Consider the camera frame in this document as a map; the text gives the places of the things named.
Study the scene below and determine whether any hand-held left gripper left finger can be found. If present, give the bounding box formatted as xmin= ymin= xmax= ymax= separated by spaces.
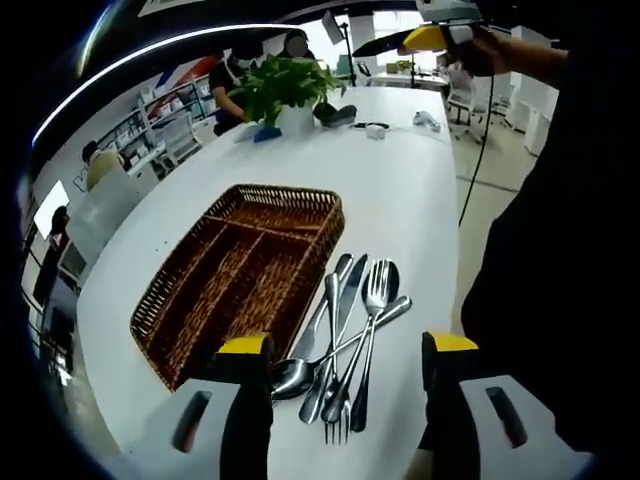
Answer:
xmin=112 ymin=333 xmax=276 ymax=480

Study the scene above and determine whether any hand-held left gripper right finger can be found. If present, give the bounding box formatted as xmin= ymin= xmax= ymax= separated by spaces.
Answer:
xmin=421 ymin=329 xmax=599 ymax=480

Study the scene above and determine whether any silver spoon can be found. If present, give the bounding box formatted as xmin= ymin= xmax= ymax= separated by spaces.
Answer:
xmin=271 ymin=294 xmax=414 ymax=401
xmin=321 ymin=258 xmax=402 ymax=425

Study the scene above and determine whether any silver table knife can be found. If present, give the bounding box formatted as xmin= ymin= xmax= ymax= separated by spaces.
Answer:
xmin=298 ymin=253 xmax=370 ymax=425
xmin=291 ymin=253 xmax=355 ymax=361

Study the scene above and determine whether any brown wicker utensil storage tray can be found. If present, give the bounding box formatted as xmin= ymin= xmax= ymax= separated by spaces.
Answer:
xmin=129 ymin=183 xmax=347 ymax=394

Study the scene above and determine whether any person's right hand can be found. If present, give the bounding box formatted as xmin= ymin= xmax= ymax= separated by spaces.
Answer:
xmin=452 ymin=28 xmax=506 ymax=77

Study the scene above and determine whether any tripod light panel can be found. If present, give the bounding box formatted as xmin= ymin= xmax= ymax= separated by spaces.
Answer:
xmin=321 ymin=9 xmax=361 ymax=87

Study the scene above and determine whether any white swivel office chair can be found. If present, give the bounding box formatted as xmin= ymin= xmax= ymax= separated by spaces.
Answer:
xmin=447 ymin=74 xmax=494 ymax=146

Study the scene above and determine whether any white device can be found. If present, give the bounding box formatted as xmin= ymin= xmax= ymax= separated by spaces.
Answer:
xmin=412 ymin=110 xmax=442 ymax=133

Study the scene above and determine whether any dark grey handheld device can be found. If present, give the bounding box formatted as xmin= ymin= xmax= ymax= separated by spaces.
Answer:
xmin=313 ymin=103 xmax=358 ymax=129

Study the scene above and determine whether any green potted plant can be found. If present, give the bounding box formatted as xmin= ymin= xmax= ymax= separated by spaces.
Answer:
xmin=238 ymin=53 xmax=347 ymax=136

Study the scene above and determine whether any curved ceiling light strip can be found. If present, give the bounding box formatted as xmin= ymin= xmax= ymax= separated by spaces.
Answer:
xmin=30 ymin=23 xmax=301 ymax=146

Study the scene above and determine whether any person's torso black clothing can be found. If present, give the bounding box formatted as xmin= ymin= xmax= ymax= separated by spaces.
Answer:
xmin=459 ymin=47 xmax=640 ymax=451

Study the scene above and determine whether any white mesh office chair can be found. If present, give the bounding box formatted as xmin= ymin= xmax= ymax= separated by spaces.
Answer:
xmin=159 ymin=112 xmax=204 ymax=166

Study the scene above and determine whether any white shelving unit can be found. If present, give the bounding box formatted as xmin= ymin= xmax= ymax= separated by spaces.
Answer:
xmin=92 ymin=79 xmax=221 ymax=171

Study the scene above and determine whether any translucent white partition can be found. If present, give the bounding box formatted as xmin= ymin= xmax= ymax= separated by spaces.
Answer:
xmin=66 ymin=185 xmax=146 ymax=266

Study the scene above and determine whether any bright white screen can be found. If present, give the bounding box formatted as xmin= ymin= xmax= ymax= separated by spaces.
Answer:
xmin=33 ymin=180 xmax=70 ymax=239

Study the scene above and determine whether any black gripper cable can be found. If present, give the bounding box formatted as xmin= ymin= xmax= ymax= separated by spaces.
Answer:
xmin=457 ymin=73 xmax=496 ymax=229

